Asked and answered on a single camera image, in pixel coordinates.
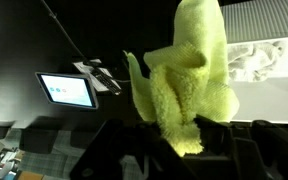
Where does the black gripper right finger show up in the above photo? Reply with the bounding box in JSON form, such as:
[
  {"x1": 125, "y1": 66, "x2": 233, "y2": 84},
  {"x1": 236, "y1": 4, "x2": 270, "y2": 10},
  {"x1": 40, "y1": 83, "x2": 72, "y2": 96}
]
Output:
[{"x1": 183, "y1": 116, "x2": 288, "y2": 180}]

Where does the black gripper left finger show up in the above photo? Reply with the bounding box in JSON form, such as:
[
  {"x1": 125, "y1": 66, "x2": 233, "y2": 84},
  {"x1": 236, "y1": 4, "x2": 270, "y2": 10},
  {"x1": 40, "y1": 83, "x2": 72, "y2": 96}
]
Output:
[{"x1": 68, "y1": 119, "x2": 185, "y2": 180}]

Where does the white towel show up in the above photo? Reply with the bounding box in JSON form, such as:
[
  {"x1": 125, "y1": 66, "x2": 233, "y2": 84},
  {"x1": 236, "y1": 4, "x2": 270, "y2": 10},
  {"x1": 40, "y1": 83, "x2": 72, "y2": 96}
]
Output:
[{"x1": 228, "y1": 41, "x2": 286, "y2": 82}]

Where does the yellow towel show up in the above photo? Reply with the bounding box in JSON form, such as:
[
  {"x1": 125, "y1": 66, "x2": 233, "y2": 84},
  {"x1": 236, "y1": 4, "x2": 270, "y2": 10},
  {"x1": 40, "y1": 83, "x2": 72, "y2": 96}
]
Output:
[{"x1": 125, "y1": 0, "x2": 239, "y2": 156}]

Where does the white plastic basket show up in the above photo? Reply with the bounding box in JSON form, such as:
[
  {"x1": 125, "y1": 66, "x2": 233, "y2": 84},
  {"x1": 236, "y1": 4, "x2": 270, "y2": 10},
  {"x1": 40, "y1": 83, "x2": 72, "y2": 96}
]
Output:
[{"x1": 221, "y1": 0, "x2": 288, "y2": 123}]

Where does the tablet with lit screen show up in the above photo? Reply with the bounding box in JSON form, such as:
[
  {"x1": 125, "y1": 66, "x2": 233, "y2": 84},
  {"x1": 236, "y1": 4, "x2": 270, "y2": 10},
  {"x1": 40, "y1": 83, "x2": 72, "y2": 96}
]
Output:
[{"x1": 35, "y1": 72, "x2": 99, "y2": 110}]

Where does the green plaid sofa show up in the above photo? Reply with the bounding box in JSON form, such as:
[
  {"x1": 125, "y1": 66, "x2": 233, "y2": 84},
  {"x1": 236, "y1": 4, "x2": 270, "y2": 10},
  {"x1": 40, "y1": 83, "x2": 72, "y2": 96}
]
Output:
[{"x1": 3, "y1": 128, "x2": 152, "y2": 180}]

